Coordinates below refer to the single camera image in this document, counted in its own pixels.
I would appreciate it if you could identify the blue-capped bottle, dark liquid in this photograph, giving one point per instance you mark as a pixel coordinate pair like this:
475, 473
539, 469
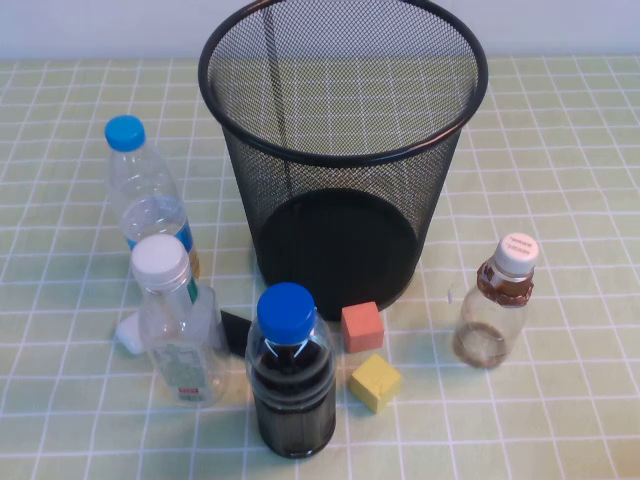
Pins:
292, 380

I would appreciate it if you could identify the flat black remote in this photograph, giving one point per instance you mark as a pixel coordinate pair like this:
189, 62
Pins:
235, 332

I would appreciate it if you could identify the yellow cube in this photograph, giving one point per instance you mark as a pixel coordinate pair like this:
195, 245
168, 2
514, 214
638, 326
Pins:
375, 382

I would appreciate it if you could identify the orange cube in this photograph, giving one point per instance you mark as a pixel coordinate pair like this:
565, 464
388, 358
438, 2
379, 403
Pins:
362, 330

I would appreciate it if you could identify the green checked tablecloth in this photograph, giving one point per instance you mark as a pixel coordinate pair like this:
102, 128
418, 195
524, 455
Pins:
550, 425

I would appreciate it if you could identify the light-blue-capped bottle, yellow liquid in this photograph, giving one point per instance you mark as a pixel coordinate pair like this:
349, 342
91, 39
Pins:
145, 200

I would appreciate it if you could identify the black mesh wastebasket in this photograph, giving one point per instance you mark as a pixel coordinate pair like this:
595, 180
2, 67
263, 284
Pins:
350, 250

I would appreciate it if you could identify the clear bottle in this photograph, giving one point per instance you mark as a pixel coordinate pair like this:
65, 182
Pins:
170, 310

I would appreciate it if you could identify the white earbuds case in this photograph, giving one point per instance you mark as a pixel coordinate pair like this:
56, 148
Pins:
127, 335

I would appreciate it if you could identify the brown-labelled bottle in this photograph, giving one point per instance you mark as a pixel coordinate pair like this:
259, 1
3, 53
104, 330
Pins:
492, 320

